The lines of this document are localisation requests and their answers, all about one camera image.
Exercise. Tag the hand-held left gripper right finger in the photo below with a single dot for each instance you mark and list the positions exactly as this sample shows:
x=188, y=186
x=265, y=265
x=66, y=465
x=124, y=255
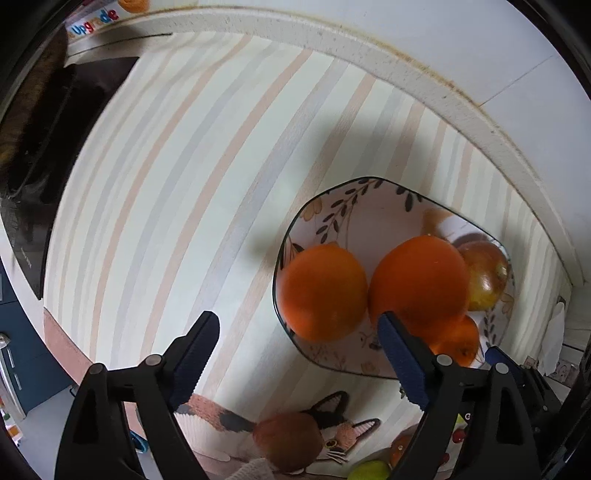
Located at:
x=406, y=360

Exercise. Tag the striped cat print mat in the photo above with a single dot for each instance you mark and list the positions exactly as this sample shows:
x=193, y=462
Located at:
x=184, y=184

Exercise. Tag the colourful wall sticker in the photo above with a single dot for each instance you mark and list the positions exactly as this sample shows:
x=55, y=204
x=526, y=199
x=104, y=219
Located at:
x=99, y=21

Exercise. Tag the medium orange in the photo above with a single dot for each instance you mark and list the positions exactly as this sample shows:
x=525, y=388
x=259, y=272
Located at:
x=323, y=293

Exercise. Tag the black induction cooktop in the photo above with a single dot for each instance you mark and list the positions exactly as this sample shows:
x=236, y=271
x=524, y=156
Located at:
x=83, y=120

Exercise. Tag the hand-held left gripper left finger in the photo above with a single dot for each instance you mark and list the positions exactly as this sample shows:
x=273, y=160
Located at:
x=194, y=360

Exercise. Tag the dark wok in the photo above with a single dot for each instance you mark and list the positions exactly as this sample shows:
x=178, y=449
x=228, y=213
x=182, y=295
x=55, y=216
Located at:
x=25, y=115

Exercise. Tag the small orange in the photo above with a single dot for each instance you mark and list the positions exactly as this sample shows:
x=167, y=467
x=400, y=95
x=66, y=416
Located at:
x=400, y=452
x=457, y=341

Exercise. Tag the red yellow apple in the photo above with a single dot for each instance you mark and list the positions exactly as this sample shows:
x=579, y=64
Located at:
x=485, y=277

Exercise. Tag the blue kitchen cabinet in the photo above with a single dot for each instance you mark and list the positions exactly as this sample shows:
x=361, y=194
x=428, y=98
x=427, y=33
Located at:
x=23, y=332

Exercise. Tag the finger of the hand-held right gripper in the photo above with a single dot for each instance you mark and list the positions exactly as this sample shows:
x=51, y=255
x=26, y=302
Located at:
x=497, y=354
x=538, y=383

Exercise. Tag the large orange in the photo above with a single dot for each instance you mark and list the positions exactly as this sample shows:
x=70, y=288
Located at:
x=418, y=277

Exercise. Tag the floral ceramic plate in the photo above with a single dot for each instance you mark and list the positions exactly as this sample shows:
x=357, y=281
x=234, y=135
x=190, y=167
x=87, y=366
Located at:
x=369, y=217

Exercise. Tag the white packet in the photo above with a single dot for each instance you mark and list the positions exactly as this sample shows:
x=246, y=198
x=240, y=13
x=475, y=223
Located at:
x=553, y=337

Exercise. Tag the brownish red apple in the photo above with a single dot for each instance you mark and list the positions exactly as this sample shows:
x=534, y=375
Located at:
x=288, y=443

